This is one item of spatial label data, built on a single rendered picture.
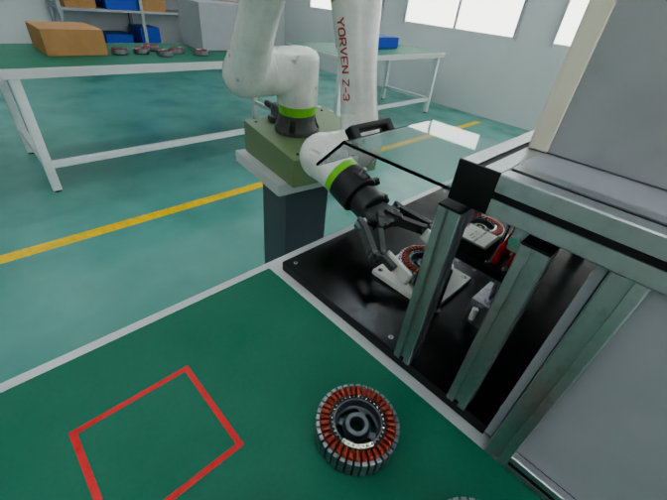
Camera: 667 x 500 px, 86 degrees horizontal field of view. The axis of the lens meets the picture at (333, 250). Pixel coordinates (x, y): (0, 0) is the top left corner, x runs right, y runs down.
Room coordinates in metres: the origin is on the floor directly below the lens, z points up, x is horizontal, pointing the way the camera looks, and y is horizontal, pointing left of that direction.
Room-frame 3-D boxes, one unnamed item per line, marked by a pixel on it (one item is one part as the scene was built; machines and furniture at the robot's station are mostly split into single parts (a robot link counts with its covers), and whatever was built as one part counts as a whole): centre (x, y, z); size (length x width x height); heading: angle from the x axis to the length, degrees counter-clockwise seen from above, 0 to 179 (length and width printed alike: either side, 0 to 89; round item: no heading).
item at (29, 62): (3.07, 1.47, 0.37); 2.20 x 0.90 x 0.75; 138
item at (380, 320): (0.67, -0.28, 0.76); 0.64 x 0.47 x 0.02; 138
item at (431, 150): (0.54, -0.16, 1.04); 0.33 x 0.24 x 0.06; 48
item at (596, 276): (0.51, -0.46, 0.92); 0.66 x 0.01 x 0.30; 138
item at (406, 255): (0.59, -0.19, 0.80); 0.11 x 0.11 x 0.04
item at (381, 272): (0.59, -0.19, 0.78); 0.15 x 0.15 x 0.01; 48
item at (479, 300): (0.49, -0.30, 0.80); 0.07 x 0.05 x 0.06; 138
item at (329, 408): (0.25, -0.06, 0.77); 0.11 x 0.11 x 0.04
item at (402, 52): (4.89, -0.18, 0.37); 1.90 x 0.90 x 0.75; 138
